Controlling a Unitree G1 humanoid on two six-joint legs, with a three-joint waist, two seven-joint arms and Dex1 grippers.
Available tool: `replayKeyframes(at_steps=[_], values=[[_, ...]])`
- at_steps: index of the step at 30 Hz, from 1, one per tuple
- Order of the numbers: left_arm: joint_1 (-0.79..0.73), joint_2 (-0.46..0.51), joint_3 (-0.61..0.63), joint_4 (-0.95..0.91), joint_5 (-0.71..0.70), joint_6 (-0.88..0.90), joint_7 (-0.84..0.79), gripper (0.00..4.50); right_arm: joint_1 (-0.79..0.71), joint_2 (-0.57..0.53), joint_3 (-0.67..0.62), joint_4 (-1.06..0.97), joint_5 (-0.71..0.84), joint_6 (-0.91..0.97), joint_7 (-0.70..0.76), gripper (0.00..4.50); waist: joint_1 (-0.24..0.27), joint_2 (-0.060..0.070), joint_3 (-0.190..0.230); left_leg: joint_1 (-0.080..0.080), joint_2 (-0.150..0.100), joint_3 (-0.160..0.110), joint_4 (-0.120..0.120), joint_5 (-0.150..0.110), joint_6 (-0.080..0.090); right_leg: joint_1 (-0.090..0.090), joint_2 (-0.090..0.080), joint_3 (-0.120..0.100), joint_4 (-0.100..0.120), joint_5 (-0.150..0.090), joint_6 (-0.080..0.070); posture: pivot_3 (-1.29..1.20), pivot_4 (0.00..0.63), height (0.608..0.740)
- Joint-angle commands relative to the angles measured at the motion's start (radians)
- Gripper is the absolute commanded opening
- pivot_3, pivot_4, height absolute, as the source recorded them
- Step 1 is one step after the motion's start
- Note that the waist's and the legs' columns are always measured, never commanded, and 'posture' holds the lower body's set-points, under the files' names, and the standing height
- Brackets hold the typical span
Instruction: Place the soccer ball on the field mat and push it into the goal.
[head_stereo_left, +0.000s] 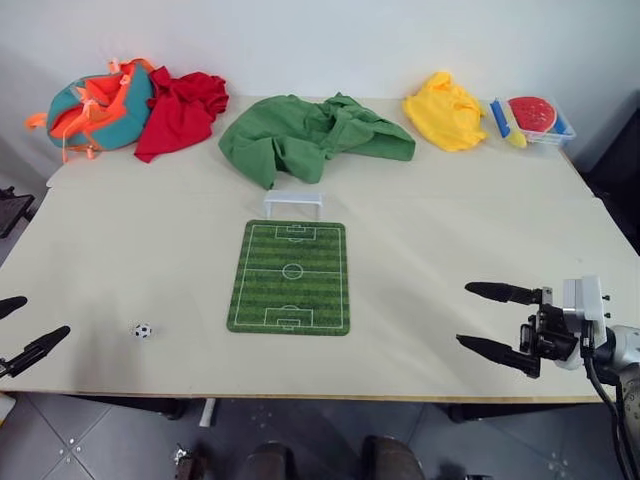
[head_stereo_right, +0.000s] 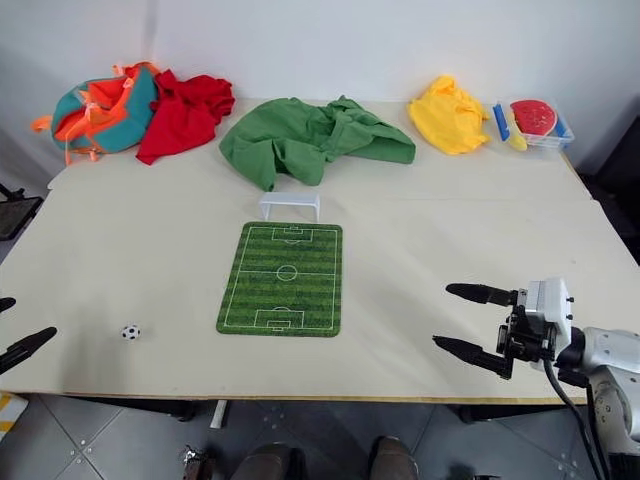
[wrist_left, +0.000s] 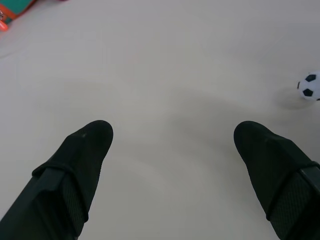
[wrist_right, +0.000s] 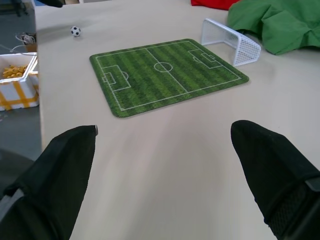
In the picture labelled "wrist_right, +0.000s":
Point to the black left gripper tip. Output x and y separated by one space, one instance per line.
52 2

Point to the green soccer field mat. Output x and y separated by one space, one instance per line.
165 75

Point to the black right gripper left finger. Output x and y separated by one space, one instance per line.
57 180

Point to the red cloth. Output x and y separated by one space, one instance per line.
210 4

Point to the green cloth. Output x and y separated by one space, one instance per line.
277 25

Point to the white mesh toy goal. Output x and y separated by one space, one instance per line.
232 45

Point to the small soccer ball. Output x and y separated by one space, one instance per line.
75 31

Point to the yellow toy pieces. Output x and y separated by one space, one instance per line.
13 70

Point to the white foam box yellow tape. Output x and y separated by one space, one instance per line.
17 85

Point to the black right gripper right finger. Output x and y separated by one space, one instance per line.
272 175

